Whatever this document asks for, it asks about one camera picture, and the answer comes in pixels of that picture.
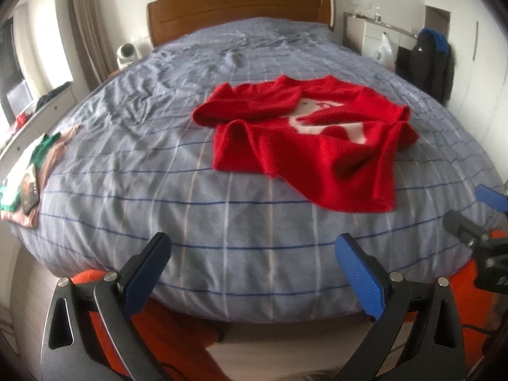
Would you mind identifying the orange trousers of operator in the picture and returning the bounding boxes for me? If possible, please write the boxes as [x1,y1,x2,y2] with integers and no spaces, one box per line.
[70,229,508,381]

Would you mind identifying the green and pink folded clothes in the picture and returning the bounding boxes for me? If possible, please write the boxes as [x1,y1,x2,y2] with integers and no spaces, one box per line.
[1,125,80,229]

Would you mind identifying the white round bedside device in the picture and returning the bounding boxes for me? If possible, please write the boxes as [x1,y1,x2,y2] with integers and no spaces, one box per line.
[116,43,139,70]

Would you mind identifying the white nightstand cabinet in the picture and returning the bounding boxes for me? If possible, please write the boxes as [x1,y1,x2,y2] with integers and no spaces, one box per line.
[343,13,417,71]

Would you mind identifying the grey plaid bed cover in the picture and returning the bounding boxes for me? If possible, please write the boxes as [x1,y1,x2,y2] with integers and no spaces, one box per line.
[10,18,506,324]

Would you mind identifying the white window sill shelf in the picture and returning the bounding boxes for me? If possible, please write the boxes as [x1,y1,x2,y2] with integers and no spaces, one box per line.
[1,84,77,179]

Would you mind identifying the black and blue backpack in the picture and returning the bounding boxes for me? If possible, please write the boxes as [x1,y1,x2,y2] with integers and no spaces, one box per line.
[395,29,455,105]

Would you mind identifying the white plastic bag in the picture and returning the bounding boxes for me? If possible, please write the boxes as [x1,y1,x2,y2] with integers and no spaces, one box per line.
[375,32,395,70]

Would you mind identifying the dark printed card package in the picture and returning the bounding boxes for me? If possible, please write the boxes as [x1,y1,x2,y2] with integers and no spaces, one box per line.
[20,164,40,216]

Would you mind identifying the brown wooden headboard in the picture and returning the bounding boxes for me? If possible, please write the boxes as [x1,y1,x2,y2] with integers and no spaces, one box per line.
[147,0,335,47]

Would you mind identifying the red knit sweater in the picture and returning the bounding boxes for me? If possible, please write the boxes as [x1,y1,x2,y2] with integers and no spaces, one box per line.
[192,76,418,212]

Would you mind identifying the small bottle on nightstand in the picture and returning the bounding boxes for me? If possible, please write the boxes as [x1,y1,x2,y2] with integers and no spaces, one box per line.
[375,6,381,23]

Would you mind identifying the beige window curtain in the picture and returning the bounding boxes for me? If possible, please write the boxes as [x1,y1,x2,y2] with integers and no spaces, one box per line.
[70,0,117,90]

